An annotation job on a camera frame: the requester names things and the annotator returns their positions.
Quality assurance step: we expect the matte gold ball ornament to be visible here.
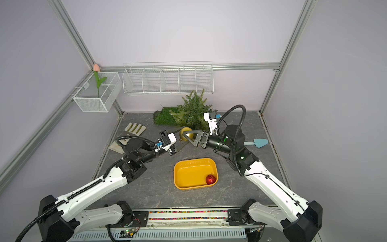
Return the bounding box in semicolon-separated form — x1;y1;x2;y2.
179;127;193;142

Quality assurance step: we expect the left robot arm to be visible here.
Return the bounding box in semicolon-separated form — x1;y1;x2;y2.
16;132;187;242

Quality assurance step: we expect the red ribbed ball ornament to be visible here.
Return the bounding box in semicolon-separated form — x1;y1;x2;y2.
206;174;217;185

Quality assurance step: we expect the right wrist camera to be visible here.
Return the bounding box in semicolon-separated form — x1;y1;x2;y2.
204;112;221;135

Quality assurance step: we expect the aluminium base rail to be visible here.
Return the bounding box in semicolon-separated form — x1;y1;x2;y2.
60;207;315;233

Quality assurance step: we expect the small white mesh basket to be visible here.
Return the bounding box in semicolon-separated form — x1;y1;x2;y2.
73;72;123;113

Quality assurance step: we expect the teal plastic trowel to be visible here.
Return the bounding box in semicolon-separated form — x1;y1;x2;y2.
244;139;269;148

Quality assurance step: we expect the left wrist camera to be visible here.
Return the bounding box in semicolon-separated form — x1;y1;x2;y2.
155;131;177;152

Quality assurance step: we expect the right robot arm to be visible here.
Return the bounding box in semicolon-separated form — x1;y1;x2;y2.
181;104;323;242

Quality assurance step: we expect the green artificial grass mat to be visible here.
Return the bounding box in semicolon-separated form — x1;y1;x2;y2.
153;106;180;126

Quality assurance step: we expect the long white wire basket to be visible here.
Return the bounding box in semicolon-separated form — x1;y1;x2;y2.
123;62;214;95

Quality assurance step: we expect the yellow plastic tray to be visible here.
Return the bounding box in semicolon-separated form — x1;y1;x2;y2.
173;158;219;190

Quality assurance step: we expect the beige work glove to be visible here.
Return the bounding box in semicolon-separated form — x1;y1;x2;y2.
109;123;146;154

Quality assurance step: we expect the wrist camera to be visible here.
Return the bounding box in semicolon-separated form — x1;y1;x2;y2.
204;112;221;135
155;131;177;152

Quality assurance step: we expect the small green christmas tree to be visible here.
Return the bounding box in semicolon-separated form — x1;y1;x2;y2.
168;89;217;131

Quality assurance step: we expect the artificial pink tulip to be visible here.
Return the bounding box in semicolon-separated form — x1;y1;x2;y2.
93;64;107;98

